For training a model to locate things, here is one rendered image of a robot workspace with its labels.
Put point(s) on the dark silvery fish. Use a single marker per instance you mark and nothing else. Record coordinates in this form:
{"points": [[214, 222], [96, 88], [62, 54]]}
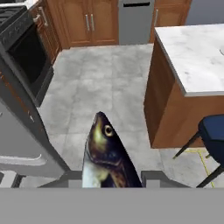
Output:
{"points": [[100, 157]]}

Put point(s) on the black oven with hob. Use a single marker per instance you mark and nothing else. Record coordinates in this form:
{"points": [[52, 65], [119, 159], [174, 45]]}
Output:
{"points": [[27, 55]]}

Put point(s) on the wooden cupboard run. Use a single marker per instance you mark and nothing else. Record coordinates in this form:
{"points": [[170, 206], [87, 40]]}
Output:
{"points": [[170, 13], [75, 23]]}

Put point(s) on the navy stool with dark legs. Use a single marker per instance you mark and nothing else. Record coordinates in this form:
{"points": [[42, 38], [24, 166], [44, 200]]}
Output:
{"points": [[214, 131]]}

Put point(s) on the grey dishwasher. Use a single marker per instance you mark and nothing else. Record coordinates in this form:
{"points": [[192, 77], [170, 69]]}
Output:
{"points": [[135, 24]]}

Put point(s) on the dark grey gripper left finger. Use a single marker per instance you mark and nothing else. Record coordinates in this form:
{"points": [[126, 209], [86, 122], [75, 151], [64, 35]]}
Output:
{"points": [[73, 178]]}

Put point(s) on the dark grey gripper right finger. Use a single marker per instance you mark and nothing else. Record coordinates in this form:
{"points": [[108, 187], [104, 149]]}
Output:
{"points": [[153, 178]]}

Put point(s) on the grey fridge door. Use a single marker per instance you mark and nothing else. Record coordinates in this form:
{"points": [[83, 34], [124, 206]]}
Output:
{"points": [[20, 134]]}

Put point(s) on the marble-topped wooden dining counter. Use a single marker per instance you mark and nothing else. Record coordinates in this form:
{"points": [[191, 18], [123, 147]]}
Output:
{"points": [[192, 58]]}

